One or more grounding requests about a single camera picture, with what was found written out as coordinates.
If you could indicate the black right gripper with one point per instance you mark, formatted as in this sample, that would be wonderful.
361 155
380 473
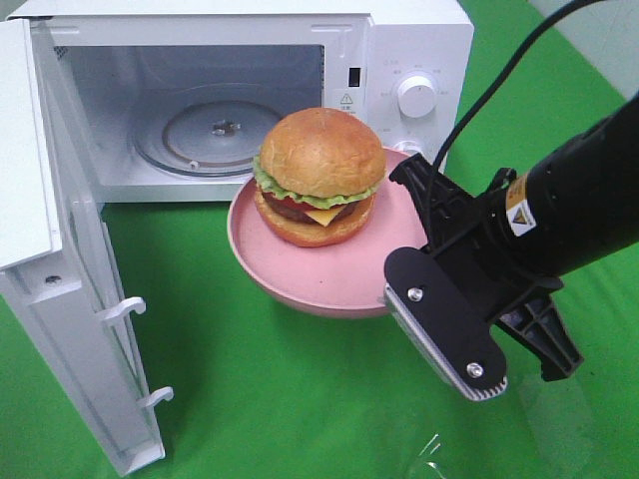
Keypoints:
466 238

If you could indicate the pink round plate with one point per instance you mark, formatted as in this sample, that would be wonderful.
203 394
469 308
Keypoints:
342 280

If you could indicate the toy hamburger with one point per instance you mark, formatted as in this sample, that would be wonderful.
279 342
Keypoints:
317 174

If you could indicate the white microwave door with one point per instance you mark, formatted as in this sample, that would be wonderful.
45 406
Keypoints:
59 274

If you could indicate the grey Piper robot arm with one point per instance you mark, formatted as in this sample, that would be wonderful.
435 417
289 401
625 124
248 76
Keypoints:
581 202

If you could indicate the white lower timer knob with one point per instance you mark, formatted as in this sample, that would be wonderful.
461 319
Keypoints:
409 147

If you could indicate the white upper power knob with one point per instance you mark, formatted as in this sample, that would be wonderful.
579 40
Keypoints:
416 96

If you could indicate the clear tape strip front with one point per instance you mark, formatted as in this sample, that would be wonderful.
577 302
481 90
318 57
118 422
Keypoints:
425 464

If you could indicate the glass microwave turntable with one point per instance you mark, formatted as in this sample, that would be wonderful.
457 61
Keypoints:
210 131

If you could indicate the white microwave oven body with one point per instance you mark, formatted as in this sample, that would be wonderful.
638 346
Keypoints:
346 55

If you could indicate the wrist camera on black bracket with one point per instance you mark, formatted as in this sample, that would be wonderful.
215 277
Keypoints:
442 325

